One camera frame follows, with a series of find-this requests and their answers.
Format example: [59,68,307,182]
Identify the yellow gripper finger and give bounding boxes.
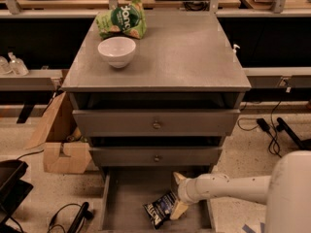
[172,172,187,192]
[170,200,189,220]

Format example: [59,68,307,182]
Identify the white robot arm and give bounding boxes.
[170,150,311,233]

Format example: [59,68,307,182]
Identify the bottom grey open drawer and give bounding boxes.
[100,166,216,233]

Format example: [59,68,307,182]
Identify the middle grey drawer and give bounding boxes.
[89,147,222,166]

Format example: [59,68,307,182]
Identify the grey drawer cabinet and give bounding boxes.
[61,10,252,233]

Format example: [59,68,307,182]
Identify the top grey drawer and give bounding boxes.
[73,109,240,137]

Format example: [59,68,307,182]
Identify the green snack bag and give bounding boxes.
[95,0,147,39]

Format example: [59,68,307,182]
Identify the blue floor tape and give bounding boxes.
[242,222,265,233]

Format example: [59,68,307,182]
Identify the cardboard box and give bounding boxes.
[25,92,91,174]

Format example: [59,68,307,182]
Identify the black stand leg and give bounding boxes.
[276,117,311,150]

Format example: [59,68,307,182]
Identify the white bowl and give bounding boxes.
[97,37,136,68]

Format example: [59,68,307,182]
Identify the white pump dispenser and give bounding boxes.
[232,44,240,53]

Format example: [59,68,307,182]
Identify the black tray stand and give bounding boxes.
[0,159,33,225]

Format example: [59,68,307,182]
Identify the clear plastic bottle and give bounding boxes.
[8,52,29,76]

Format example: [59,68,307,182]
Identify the black cable on floor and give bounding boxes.
[47,201,94,233]

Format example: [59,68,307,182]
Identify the black power adapter cable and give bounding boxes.
[236,99,284,158]

